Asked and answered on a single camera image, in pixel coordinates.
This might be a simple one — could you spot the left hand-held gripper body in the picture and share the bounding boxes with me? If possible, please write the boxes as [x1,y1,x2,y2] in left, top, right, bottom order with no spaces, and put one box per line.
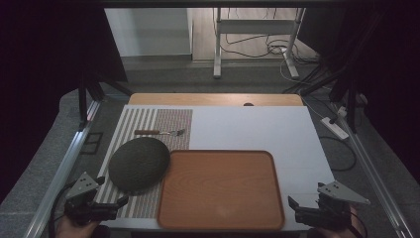
[63,171,119,226]

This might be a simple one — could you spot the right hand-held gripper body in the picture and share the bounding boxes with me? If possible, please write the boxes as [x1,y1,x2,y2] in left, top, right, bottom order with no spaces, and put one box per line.
[294,180,371,232]

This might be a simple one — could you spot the dark green oval plate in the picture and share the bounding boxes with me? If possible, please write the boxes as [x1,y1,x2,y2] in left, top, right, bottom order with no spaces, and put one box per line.
[108,136,172,193]

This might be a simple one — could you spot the person's right hand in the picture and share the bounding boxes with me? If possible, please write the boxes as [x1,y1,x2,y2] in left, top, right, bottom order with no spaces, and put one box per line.
[315,205,361,238]

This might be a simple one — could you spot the person's left hand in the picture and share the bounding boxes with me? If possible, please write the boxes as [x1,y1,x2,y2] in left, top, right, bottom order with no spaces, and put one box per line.
[54,215,101,238]

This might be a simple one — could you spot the white power strip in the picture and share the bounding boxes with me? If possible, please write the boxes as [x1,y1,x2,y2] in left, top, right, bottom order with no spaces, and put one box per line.
[320,116,351,141]

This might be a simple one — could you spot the brown wooden tray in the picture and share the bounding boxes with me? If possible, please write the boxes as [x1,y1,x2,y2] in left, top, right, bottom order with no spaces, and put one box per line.
[157,149,286,232]

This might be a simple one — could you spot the black metal stand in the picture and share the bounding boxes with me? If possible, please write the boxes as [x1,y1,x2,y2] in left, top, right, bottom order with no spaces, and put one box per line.
[77,73,134,131]
[283,49,368,134]

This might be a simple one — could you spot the white board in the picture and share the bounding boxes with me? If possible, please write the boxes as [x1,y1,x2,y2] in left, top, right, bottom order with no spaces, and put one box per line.
[97,104,337,232]

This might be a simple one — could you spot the striped woven placemat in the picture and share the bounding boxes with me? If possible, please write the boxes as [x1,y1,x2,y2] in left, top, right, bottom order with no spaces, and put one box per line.
[94,107,194,219]

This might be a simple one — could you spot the light wooden table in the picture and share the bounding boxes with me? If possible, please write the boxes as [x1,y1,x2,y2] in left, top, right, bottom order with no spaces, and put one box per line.
[127,92,304,107]

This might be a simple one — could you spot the white metal stand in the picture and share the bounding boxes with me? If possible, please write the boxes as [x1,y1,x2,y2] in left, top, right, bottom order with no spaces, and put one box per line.
[212,7,307,80]

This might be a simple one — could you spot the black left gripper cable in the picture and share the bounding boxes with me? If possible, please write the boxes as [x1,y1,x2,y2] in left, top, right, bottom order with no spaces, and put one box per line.
[48,181,77,238]

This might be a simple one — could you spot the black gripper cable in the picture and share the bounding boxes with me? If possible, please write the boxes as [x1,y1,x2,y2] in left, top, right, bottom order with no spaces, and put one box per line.
[48,181,77,238]
[350,211,369,238]

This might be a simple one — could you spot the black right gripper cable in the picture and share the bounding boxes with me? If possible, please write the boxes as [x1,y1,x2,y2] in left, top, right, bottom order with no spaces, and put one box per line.
[350,211,369,238]

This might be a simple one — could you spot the aluminium rail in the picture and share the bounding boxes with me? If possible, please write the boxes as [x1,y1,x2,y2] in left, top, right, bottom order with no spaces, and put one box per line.
[332,107,416,238]
[23,98,102,238]

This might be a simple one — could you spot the black square frame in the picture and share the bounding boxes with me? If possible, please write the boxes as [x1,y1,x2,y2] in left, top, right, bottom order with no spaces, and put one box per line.
[79,131,104,156]

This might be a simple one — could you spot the black power cable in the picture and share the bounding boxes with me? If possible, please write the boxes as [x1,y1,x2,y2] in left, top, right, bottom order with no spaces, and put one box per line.
[318,134,358,173]

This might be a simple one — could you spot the tangle of floor cables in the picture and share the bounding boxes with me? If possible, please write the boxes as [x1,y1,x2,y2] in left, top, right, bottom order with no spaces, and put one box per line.
[220,8,320,66]

